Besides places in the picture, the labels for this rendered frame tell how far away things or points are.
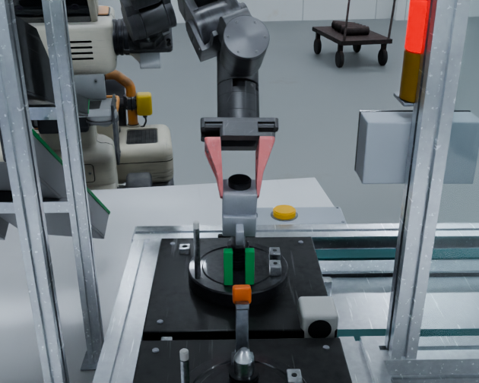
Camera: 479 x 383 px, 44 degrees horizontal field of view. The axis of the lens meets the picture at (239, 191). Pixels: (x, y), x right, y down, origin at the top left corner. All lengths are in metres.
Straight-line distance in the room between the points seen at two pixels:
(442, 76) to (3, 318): 0.74
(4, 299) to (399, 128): 0.71
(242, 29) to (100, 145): 0.90
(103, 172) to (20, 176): 1.00
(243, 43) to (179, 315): 0.35
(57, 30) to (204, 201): 0.72
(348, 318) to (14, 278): 0.58
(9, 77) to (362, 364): 0.49
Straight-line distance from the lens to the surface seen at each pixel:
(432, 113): 0.61
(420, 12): 0.62
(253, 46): 0.75
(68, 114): 0.72
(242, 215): 0.78
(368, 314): 0.89
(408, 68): 0.63
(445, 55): 0.61
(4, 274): 1.14
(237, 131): 0.78
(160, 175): 1.85
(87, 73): 1.50
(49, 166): 0.75
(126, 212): 1.31
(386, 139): 0.64
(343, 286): 0.95
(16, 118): 0.55
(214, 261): 0.85
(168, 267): 0.88
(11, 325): 1.01
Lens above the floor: 1.43
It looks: 24 degrees down
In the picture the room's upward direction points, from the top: straight up
